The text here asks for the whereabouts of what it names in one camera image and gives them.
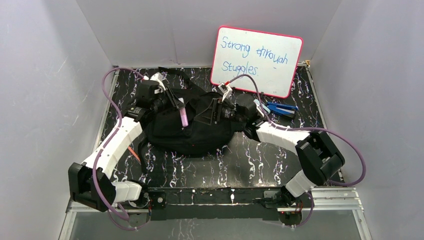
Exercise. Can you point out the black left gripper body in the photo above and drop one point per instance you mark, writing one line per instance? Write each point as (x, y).
(172, 102)

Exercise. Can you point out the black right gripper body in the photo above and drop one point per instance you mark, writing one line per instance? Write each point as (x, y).
(234, 115)

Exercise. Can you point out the black backpack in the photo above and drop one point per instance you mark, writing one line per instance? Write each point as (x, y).
(197, 139)

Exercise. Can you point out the pink highlighter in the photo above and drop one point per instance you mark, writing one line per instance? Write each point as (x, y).
(183, 114)

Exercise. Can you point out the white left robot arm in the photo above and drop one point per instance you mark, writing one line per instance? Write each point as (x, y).
(89, 181)

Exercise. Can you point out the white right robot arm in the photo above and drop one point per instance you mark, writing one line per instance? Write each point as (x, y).
(318, 155)

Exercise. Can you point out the pink framed whiteboard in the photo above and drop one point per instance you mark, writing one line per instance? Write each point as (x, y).
(265, 61)

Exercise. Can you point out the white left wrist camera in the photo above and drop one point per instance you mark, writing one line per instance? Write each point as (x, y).
(158, 77)

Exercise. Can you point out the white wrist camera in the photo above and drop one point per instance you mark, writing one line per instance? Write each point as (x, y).
(158, 77)
(226, 90)

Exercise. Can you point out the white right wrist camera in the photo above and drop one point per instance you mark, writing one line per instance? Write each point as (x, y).
(226, 90)

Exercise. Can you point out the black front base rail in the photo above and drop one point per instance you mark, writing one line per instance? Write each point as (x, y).
(215, 203)

